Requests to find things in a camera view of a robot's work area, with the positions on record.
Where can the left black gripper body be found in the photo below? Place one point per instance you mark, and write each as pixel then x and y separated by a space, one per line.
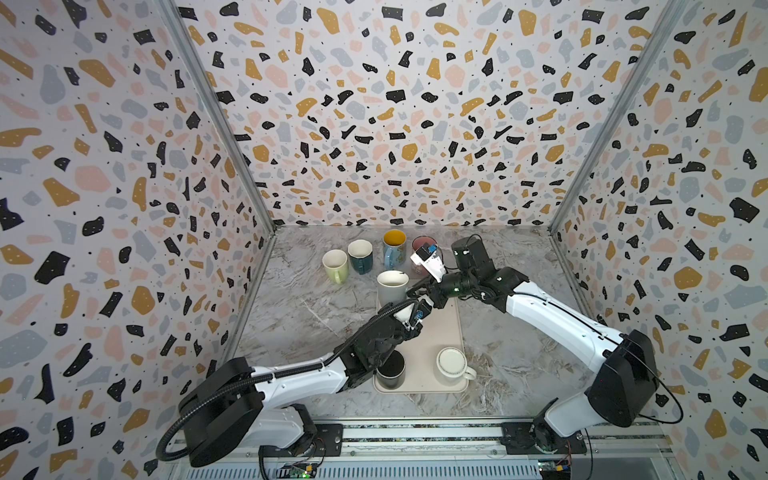
pixel 396 333

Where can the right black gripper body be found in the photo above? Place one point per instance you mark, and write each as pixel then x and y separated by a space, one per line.
pixel 438 288

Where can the grey handleless cup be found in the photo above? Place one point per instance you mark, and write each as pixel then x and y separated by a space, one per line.
pixel 391 287

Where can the light blue yellow-inside mug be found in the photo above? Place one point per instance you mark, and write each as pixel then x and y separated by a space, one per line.
pixel 394 249

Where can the dark green mug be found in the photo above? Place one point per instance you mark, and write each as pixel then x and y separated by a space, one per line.
pixel 361 257

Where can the white cream mug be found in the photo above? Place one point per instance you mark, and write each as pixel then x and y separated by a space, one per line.
pixel 452 368

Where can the light green mug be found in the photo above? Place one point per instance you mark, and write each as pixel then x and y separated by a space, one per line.
pixel 336 266

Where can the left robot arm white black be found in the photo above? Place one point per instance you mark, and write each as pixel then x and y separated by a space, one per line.
pixel 238 399

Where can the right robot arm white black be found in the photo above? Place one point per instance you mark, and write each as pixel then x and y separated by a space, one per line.
pixel 624 364

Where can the black mug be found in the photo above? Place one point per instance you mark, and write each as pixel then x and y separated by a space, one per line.
pixel 391 373

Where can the beige rectangular tray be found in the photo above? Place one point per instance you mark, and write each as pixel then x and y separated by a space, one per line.
pixel 423 373

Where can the green circuit board left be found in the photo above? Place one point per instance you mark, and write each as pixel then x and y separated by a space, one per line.
pixel 297 471

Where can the circuit board right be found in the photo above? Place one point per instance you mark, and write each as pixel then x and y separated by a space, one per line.
pixel 551 469

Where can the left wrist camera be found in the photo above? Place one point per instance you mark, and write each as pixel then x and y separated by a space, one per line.
pixel 421 309

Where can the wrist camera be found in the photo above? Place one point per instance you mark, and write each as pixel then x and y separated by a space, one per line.
pixel 429 258
pixel 421 309

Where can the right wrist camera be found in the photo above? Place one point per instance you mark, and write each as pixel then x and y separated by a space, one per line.
pixel 429 258

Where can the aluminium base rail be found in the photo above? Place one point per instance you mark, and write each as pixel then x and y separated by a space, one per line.
pixel 449 448

